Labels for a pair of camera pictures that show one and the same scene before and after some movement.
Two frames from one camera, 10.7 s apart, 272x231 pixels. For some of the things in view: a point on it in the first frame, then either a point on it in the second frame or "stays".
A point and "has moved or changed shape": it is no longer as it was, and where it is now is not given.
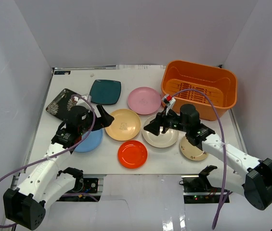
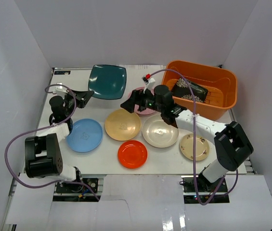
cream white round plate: (161, 140) stays
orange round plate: (132, 154) stays
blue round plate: (91, 141) stays
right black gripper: (154, 127) to (137, 97)
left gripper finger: (106, 117) to (84, 96)
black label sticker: (62, 72) stays
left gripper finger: (103, 124) to (82, 103)
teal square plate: (105, 92) has moved or changed shape
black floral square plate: (59, 106) has moved or changed shape
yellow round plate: (125, 126) stays
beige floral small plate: (191, 151) stays
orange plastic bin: (220, 83) stays
